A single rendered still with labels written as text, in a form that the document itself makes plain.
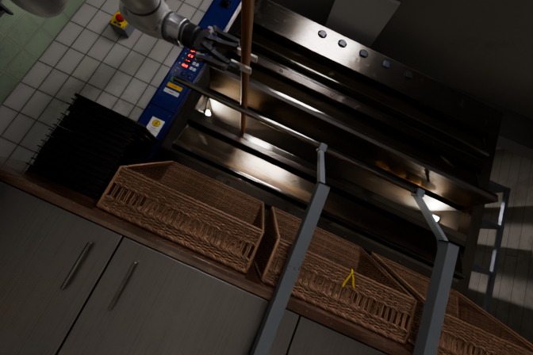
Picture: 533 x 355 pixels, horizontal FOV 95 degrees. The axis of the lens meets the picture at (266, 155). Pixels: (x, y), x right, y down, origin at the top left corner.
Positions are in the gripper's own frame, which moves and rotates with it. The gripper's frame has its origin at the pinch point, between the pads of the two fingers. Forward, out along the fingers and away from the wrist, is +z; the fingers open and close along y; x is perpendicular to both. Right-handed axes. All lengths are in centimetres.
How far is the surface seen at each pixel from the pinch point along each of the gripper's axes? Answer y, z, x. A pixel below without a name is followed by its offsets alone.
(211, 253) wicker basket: 59, 16, -19
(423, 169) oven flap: -20, 104, -57
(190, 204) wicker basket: 48, 2, -18
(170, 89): -3, -47, -64
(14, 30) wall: 9, -120, -48
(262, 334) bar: 71, 39, -9
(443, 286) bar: 37, 88, -9
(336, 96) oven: -47, 44, -69
